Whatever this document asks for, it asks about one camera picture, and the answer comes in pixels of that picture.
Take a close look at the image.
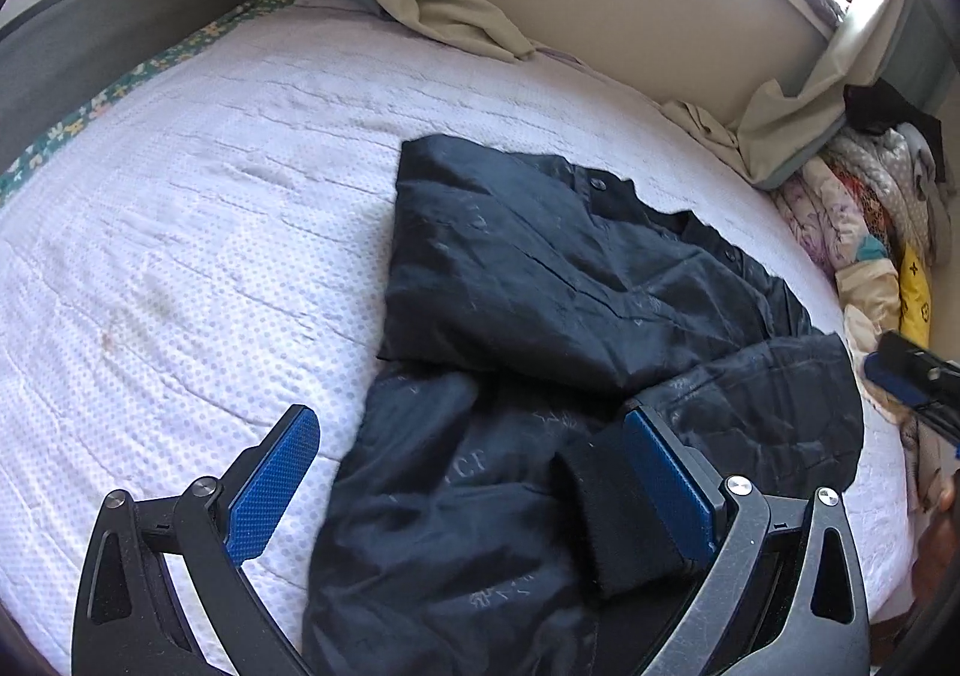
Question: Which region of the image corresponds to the dark navy police coat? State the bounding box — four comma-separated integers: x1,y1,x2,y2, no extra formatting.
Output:
303,135,864,674

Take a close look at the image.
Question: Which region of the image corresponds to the person's right hand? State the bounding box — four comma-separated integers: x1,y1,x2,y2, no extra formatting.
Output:
911,473,958,608

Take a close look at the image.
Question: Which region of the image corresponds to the yellow patterned pillow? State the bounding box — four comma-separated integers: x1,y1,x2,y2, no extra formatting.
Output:
900,245,932,350

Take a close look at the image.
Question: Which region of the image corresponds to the pile of folded quilts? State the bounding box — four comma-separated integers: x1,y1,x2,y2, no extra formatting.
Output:
771,124,952,509

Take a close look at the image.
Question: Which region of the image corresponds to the white quilted mattress cover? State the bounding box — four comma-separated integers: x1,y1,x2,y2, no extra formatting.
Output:
0,0,921,676

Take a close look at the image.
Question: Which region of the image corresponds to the black garment on pile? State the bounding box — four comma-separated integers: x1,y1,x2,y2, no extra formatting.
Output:
843,80,942,143

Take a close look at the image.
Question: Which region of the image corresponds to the beige curtain right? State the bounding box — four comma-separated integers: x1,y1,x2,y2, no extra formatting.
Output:
661,0,911,190

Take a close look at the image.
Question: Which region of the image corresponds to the black headboard panel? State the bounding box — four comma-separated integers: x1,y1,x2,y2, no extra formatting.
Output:
2,0,247,166

